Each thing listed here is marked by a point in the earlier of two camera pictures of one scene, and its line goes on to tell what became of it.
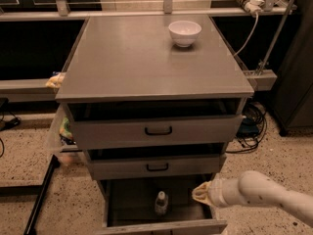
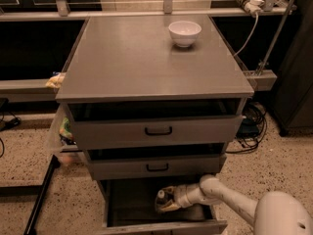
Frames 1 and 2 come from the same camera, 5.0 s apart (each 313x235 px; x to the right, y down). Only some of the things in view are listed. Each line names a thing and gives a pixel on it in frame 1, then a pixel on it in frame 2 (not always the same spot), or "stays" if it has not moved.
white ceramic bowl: x=184 y=32 stays
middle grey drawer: x=157 y=162 stays
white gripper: x=215 y=193 -> x=180 y=196
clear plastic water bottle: x=161 y=203 stays
